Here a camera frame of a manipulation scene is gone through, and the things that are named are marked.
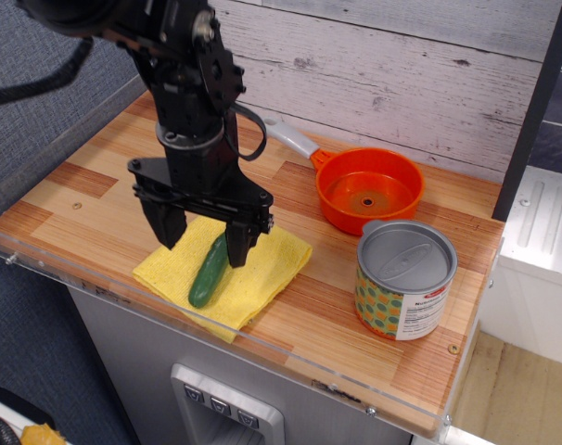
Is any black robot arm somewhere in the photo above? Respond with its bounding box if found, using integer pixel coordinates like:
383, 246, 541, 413
21, 1, 274, 267

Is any black right shelf post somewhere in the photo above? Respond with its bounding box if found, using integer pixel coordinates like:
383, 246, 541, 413
492, 5, 562, 223

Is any white toy sink unit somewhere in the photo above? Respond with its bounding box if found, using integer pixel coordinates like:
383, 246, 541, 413
479, 167, 562, 363

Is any grey toy fridge cabinet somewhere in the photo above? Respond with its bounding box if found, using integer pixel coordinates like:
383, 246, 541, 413
70, 289, 412, 444

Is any silver water dispenser panel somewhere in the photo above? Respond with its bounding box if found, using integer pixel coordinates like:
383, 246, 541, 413
171, 363, 286, 444

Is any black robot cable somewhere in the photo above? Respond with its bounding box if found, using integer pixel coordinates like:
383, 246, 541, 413
0, 36, 268, 162

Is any yellow black object corner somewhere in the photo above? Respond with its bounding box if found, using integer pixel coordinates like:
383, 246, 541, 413
0, 418, 68, 445

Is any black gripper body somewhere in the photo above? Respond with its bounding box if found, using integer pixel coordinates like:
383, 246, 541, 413
127, 129, 274, 234

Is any yellow folded towel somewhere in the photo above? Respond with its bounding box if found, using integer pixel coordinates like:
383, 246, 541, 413
133, 217, 313, 343

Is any clear acrylic front guard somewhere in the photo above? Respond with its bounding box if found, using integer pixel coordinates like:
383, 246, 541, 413
0, 232, 449, 444

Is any orange toy pot grey handle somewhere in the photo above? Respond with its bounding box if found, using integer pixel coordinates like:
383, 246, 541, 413
264, 118, 425, 235

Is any patterned can grey lid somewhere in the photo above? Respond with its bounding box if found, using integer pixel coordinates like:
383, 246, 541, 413
354, 220, 458, 341

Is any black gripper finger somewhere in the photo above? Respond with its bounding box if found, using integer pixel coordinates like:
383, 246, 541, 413
141, 199, 187, 249
225, 222, 259, 268

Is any green toy pickle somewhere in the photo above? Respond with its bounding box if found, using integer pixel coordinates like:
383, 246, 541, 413
188, 233, 229, 309

